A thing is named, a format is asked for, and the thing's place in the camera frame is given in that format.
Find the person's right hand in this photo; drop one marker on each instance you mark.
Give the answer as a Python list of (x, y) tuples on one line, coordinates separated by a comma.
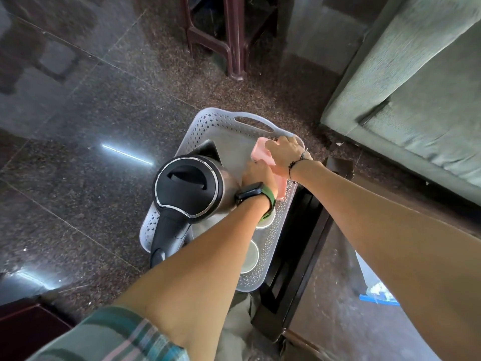
[(287, 152)]

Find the person's left hand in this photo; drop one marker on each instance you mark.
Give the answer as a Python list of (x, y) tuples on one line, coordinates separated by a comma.
[(259, 178)]

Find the person's right fingers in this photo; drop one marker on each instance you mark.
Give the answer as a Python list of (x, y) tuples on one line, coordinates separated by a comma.
[(280, 142)]

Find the person's left fingers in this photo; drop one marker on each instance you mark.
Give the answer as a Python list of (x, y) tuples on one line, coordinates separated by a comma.
[(252, 169)]

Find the pink plastic container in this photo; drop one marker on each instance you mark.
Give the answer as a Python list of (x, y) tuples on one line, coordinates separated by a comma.
[(260, 152)]

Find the person's left forearm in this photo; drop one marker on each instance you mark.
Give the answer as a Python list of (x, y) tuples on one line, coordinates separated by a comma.
[(203, 266)]

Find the person's right forearm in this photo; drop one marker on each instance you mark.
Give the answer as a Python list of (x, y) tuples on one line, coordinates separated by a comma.
[(394, 236)]

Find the black smartwatch with green band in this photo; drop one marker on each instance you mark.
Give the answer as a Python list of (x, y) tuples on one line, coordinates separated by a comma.
[(251, 192)]

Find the white perforated plastic tray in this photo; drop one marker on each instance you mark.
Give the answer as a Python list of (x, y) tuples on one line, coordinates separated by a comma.
[(233, 142)]

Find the white cup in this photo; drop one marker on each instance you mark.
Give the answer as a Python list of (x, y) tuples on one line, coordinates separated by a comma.
[(250, 257), (267, 219)]

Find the black and steel electric kettle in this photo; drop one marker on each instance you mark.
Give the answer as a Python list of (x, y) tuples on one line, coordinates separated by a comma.
[(188, 184)]

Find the dark wooden side table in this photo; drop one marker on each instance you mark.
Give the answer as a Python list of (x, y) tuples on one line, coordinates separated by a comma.
[(297, 251)]

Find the maroon plastic chair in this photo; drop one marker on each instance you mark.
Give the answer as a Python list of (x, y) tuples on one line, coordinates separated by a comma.
[(233, 37)]

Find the green fabric sofa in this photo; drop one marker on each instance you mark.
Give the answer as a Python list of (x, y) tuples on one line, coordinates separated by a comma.
[(421, 90)]

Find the olive trousers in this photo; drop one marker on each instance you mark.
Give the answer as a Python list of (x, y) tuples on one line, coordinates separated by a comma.
[(236, 327)]

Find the white and blue plastic bag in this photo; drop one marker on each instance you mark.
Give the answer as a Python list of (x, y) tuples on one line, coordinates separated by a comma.
[(375, 287)]

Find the plaid shirt sleeve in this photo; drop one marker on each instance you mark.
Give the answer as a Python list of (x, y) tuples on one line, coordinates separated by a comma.
[(109, 338)]

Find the dark maroon furniture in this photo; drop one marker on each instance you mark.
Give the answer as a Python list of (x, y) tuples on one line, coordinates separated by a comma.
[(26, 327)]

